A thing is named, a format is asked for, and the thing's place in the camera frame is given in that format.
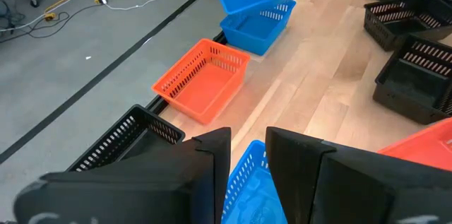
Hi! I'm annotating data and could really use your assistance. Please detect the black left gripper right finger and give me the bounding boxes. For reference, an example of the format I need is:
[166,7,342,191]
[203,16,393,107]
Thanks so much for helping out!
[265,126,452,224]

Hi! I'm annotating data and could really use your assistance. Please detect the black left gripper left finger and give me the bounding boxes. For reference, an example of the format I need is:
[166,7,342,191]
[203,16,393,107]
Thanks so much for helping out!
[13,126,232,224]

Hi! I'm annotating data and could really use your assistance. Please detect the black plastic slotted basket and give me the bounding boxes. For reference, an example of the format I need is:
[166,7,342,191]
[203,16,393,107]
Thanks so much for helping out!
[66,104,186,172]
[363,0,452,52]
[372,35,452,125]

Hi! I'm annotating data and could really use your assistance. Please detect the orange plastic slotted basket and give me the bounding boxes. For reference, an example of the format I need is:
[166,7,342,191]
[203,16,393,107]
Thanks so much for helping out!
[151,38,251,125]
[377,117,452,172]

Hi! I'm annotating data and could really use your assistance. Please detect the black floor tape strip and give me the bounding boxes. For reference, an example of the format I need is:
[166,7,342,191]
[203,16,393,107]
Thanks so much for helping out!
[0,0,215,165]

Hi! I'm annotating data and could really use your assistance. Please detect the black cable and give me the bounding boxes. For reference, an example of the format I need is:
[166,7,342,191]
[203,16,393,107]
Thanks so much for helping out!
[0,1,102,44]

